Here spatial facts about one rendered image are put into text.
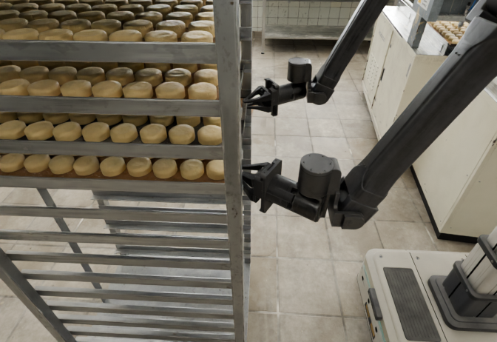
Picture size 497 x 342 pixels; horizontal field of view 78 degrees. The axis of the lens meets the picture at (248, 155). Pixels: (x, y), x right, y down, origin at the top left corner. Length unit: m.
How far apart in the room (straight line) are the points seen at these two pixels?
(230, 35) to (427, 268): 1.41
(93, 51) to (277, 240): 1.53
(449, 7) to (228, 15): 1.88
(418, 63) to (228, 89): 1.81
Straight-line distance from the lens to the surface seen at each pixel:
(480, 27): 0.51
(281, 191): 0.59
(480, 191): 1.89
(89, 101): 0.57
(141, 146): 0.59
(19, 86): 0.69
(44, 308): 1.21
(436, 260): 1.68
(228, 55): 0.43
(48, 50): 0.56
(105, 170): 0.71
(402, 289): 1.52
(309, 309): 1.66
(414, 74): 2.20
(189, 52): 0.47
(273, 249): 1.81
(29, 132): 0.72
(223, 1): 0.42
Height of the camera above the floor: 1.48
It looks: 38 degrees down
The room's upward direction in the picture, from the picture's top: straight up
